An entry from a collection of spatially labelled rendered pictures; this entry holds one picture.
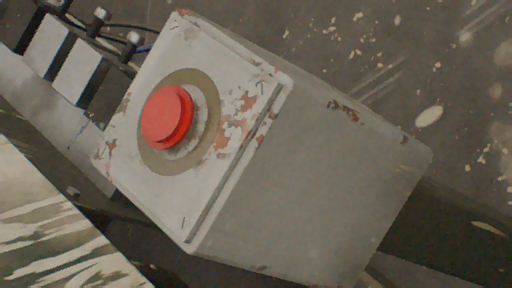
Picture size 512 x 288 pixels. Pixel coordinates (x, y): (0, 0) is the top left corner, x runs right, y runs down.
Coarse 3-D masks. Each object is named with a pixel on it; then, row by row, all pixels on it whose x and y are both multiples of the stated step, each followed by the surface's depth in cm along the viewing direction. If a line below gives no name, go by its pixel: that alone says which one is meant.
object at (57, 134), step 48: (0, 0) 109; (48, 0) 113; (0, 48) 111; (48, 48) 101; (96, 48) 99; (144, 48) 117; (0, 96) 108; (48, 96) 103; (96, 96) 95; (48, 144) 100; (96, 144) 97; (96, 192) 94
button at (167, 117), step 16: (160, 96) 63; (176, 96) 62; (144, 112) 64; (160, 112) 63; (176, 112) 62; (192, 112) 62; (144, 128) 63; (160, 128) 62; (176, 128) 62; (160, 144) 63; (176, 144) 62
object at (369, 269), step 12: (96, 216) 170; (108, 216) 171; (96, 228) 171; (132, 264) 153; (144, 264) 156; (156, 276) 154; (168, 276) 157; (360, 276) 142; (372, 276) 143; (384, 276) 147
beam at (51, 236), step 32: (0, 160) 91; (0, 192) 87; (32, 192) 87; (0, 224) 83; (32, 224) 83; (64, 224) 84; (0, 256) 80; (32, 256) 80; (64, 256) 80; (96, 256) 81
